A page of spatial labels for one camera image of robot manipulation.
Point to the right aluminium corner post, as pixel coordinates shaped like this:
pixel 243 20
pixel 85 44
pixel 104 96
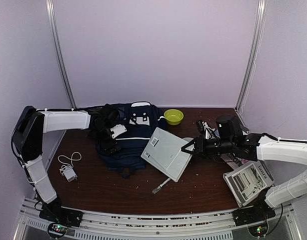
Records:
pixel 251 62

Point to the left aluminium corner post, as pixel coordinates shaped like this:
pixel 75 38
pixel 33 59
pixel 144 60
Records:
pixel 59 55

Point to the lime green bowl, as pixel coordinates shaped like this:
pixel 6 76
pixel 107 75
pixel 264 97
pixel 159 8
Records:
pixel 173 116

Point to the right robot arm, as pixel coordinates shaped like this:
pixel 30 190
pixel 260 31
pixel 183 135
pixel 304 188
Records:
pixel 255 147

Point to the aluminium front rail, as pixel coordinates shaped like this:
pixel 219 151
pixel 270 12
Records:
pixel 215 225

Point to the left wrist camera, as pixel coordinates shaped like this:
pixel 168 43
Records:
pixel 117 130

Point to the pale blue ceramic bowl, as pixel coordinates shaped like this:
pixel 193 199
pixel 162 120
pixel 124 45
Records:
pixel 188 139

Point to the black white photo magazine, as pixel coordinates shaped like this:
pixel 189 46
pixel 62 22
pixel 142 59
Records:
pixel 247 181

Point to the white book pink flowers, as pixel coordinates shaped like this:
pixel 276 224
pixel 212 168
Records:
pixel 233 161

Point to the aluminium corner post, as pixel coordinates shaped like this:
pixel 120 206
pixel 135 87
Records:
pixel 251 62
pixel 59 55

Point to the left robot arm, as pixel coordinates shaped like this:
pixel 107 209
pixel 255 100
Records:
pixel 27 145

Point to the white green marker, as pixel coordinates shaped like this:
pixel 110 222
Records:
pixel 159 187

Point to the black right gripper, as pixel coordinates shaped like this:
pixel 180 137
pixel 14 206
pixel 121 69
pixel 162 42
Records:
pixel 198 145

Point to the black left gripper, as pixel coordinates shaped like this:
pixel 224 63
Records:
pixel 107 144

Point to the navy blue student backpack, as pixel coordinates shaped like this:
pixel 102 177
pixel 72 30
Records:
pixel 140 119

